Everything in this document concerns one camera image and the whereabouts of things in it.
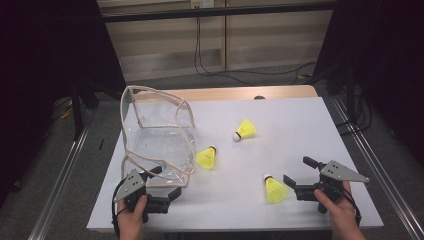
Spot black floor cables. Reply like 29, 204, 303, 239
336, 96, 373, 134

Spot person's right hand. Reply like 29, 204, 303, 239
313, 180, 363, 233

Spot hand-held gripper cable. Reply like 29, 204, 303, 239
339, 189, 363, 228
110, 179, 129, 238

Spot person's left hand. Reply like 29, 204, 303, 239
116, 194, 149, 234

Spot dark curtain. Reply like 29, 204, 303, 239
0, 0, 127, 206
313, 0, 424, 168

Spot yellow shuttlecock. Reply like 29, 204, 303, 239
195, 145, 218, 170
232, 118, 258, 143
263, 173, 290, 204

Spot black power cable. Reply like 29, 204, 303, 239
197, 8, 318, 76
193, 8, 258, 87

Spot black metal crossbar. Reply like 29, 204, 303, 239
99, 1, 338, 24

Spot left hand-held gripper cable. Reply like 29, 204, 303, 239
110, 179, 129, 238

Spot wooden table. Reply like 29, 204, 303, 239
126, 84, 319, 103

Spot transparent bag with beige trim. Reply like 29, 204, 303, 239
119, 85, 198, 188

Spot right hand-held gripper cable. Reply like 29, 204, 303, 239
339, 189, 363, 228

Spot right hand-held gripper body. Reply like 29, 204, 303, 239
293, 159, 370, 214

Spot white wall socket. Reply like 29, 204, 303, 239
190, 0, 215, 9

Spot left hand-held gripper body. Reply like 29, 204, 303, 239
112, 168, 172, 224

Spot aluminium floor rail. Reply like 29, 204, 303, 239
28, 109, 98, 240
331, 96, 424, 240

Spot white table sheet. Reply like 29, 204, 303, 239
86, 96, 384, 233

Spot black metal stand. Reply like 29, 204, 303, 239
70, 79, 101, 141

